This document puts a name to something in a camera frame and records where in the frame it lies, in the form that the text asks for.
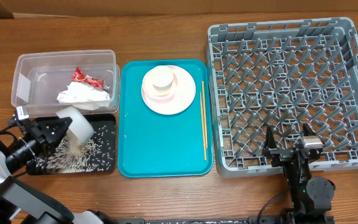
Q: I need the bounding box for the grey plastic dish rack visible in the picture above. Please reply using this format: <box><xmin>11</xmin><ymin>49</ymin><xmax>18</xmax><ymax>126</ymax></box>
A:
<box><xmin>206</xmin><ymin>17</ymin><xmax>358</xmax><ymax>178</ymax></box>

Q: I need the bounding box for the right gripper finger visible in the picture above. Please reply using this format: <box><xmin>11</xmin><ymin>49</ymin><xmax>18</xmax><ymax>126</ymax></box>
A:
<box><xmin>263</xmin><ymin>125</ymin><xmax>277</xmax><ymax>151</ymax></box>
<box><xmin>303</xmin><ymin>123</ymin><xmax>316</xmax><ymax>136</ymax></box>

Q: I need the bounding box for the red snack wrapper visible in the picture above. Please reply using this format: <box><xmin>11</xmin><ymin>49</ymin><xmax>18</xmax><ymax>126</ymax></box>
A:
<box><xmin>71</xmin><ymin>67</ymin><xmax>104</xmax><ymax>91</ymax></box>

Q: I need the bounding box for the grey bowl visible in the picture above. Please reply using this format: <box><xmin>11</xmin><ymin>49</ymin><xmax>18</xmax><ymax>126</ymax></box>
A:
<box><xmin>56</xmin><ymin>106</ymin><xmax>94</xmax><ymax>145</ymax></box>

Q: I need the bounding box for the large pink plate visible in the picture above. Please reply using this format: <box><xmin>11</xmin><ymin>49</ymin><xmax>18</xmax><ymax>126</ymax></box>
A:
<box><xmin>141</xmin><ymin>65</ymin><xmax>196</xmax><ymax>115</ymax></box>

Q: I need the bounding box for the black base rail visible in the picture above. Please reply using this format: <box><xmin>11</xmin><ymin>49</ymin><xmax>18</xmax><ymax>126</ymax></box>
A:
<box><xmin>116</xmin><ymin>215</ymin><xmax>285</xmax><ymax>224</ymax></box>

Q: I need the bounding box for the white rice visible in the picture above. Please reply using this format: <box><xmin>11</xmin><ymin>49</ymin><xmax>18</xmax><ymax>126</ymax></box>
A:
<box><xmin>37</xmin><ymin>124</ymin><xmax>114</xmax><ymax>174</ymax></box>

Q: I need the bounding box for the small pink plate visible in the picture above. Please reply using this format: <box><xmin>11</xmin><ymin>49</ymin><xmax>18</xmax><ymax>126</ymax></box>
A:
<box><xmin>142</xmin><ymin>71</ymin><xmax>178</xmax><ymax>100</ymax></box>

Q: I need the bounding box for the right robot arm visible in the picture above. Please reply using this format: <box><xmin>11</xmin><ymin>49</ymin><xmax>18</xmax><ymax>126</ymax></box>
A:
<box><xmin>257</xmin><ymin>124</ymin><xmax>336</xmax><ymax>223</ymax></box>

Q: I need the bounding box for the white cup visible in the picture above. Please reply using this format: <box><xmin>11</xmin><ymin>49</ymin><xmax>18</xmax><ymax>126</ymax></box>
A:
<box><xmin>150</xmin><ymin>65</ymin><xmax>174</xmax><ymax>90</ymax></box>

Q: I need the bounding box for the clear plastic storage bin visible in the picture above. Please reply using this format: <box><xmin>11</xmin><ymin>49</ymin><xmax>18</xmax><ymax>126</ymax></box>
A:
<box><xmin>11</xmin><ymin>50</ymin><xmax>120</xmax><ymax>117</ymax></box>

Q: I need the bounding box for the teal plastic serving tray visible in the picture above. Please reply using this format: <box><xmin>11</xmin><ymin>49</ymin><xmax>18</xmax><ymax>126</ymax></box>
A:
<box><xmin>117</xmin><ymin>59</ymin><xmax>213</xmax><ymax>178</ymax></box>

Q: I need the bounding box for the white napkin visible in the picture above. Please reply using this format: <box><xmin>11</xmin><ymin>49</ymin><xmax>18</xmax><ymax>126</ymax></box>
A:
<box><xmin>57</xmin><ymin>82</ymin><xmax>111</xmax><ymax>111</ymax></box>

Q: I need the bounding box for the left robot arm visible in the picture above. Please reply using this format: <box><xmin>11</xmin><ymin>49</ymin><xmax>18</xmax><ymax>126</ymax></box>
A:
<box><xmin>0</xmin><ymin>116</ymin><xmax>116</xmax><ymax>223</ymax></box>

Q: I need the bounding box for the black plastic tray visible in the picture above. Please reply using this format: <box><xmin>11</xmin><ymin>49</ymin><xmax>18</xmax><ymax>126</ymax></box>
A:
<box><xmin>25</xmin><ymin>113</ymin><xmax>117</xmax><ymax>176</ymax></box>

